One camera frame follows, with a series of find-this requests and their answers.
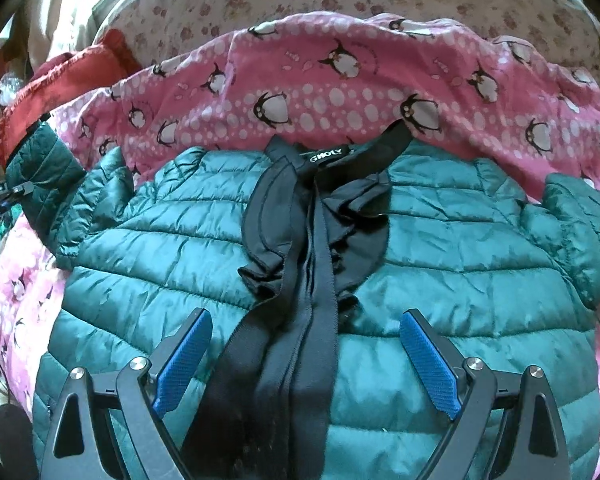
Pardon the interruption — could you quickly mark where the green quilted puffer jacket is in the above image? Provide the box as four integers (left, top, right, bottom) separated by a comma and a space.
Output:
6, 122, 600, 479

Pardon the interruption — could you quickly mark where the green cloth at bedside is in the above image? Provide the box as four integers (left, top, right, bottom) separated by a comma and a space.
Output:
0, 205, 22, 241

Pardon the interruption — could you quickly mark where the clear plastic bag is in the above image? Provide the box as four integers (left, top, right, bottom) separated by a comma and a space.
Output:
0, 72, 24, 107

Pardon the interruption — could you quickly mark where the red ruffled pillow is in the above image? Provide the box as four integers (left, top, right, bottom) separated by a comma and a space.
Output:
0, 29, 140, 167

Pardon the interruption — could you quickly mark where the pink penguin fleece blanket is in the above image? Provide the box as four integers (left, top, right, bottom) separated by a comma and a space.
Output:
0, 11, 600, 480

